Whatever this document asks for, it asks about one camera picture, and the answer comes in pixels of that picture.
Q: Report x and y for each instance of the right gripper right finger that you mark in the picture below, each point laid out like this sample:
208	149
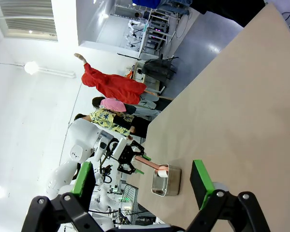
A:
198	178

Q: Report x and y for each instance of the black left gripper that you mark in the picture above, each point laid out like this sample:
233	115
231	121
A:
126	157

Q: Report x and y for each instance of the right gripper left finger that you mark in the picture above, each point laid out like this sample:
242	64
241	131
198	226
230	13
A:
83	183

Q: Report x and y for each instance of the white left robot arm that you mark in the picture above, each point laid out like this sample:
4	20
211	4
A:
82	135

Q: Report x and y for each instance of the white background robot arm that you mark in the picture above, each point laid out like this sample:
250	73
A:
133	26

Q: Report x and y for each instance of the rectangular metal tray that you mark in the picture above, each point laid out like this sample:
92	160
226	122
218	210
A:
171	178

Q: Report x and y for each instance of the person in yellow floral shirt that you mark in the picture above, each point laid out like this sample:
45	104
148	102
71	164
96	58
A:
106	119

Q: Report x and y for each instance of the person with pink top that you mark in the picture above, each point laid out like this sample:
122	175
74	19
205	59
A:
113	104

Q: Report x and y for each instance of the person in red garment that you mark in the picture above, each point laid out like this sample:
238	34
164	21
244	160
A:
116	87

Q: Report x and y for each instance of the dark jacket on tripod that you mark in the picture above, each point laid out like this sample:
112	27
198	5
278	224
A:
157	68

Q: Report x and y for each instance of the round ceiling lamp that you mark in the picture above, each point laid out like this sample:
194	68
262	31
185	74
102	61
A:
31	67

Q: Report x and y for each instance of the metal equipment rack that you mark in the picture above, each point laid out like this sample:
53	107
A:
157	29

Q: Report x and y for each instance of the ceiling air vent grille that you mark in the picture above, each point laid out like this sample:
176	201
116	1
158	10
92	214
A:
26	19

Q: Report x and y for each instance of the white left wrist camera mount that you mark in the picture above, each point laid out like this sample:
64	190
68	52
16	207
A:
120	146

